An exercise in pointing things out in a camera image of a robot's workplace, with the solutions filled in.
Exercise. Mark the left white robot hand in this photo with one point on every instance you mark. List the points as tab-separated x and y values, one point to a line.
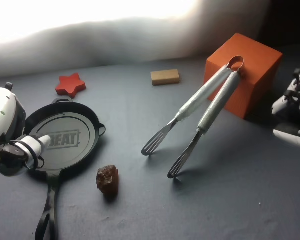
2	112

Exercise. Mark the brown toy meat piece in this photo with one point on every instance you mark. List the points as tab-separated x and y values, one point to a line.
107	178

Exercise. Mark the black frying pan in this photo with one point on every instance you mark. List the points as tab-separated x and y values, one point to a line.
72	150

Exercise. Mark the orange cube block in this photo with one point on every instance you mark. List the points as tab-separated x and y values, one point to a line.
252	65

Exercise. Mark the red star block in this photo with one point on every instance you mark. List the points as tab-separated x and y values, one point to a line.
70	85

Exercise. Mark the white backdrop sheet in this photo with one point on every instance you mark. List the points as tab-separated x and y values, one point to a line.
115	45

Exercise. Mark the tan wooden block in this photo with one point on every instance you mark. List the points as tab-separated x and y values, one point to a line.
165	77

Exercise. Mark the grey table cloth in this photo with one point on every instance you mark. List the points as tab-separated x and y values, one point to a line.
140	212

